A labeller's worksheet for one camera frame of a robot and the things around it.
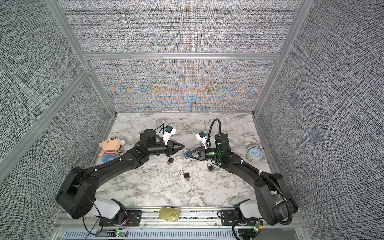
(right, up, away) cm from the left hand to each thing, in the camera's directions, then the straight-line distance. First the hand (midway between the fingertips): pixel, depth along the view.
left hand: (183, 148), depth 78 cm
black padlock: (-9, -10, +15) cm, 20 cm away
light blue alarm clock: (+43, -6, +14) cm, 45 cm away
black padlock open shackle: (+1, -17, +10) cm, 20 cm away
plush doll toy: (-46, -1, +14) cm, 48 cm away
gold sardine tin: (-7, -30, -7) cm, 31 cm away
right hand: (+2, -3, -1) cm, 4 cm away
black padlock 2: (+16, -14, +12) cm, 24 cm away
